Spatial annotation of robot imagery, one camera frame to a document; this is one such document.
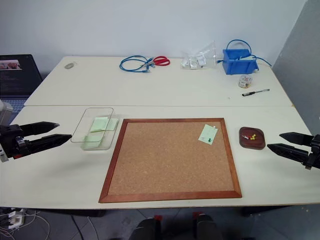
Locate brown wooden pin tray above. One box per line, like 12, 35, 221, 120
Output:
238, 126, 266, 151

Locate blue plastic storage bin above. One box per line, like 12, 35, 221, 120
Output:
222, 48, 260, 76

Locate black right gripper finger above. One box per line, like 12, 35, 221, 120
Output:
279, 132, 313, 147
266, 143, 311, 165

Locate clear plastic bag of parts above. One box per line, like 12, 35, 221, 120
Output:
180, 40, 217, 71

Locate clear plastic container with parts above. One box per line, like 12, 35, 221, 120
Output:
237, 74, 253, 89

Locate light green paper note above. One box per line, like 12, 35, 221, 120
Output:
197, 124, 219, 145

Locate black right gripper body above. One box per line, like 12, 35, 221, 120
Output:
304, 134, 320, 171

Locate open dark laptop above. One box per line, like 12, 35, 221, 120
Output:
0, 54, 44, 111

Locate green sticky note stack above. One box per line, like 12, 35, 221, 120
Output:
89, 116, 119, 133

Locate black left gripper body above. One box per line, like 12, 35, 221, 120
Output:
0, 124, 30, 159

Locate clear plastic tray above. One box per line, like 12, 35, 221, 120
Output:
70, 107, 120, 151

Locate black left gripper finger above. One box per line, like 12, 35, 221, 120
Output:
26, 134, 73, 154
19, 121, 60, 137

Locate red-handled scissors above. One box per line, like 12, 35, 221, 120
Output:
149, 55, 171, 67

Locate white floor cable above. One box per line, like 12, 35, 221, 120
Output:
0, 209, 51, 240

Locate white power strip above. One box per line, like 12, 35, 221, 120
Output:
0, 207, 26, 231

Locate long blue network cable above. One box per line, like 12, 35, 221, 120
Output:
216, 39, 273, 67

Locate wood-framed cork board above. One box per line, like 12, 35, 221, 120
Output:
98, 117, 243, 204

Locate screwdriver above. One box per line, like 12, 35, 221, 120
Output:
241, 88, 271, 97

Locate dark rounded shape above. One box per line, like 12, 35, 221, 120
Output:
192, 211, 219, 240
129, 215, 162, 240

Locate coiled blue network cable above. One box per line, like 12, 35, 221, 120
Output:
119, 55, 155, 74

